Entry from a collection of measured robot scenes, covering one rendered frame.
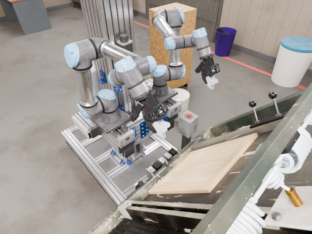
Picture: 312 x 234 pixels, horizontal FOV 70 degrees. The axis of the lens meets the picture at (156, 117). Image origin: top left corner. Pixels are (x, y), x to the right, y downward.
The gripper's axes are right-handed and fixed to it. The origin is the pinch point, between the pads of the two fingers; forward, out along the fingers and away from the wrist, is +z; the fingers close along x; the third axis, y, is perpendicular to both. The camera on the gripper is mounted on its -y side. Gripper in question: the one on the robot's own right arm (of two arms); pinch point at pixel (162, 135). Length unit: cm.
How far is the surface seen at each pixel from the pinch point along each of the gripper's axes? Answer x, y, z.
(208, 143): 47, -6, 37
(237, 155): 14.0, 20.8, 26.7
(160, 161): 46, -48, 43
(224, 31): 421, -48, 18
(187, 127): 77, -32, 37
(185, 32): 245, -59, -24
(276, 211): -39, 44, 2
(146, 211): -20.1, -12.0, 22.1
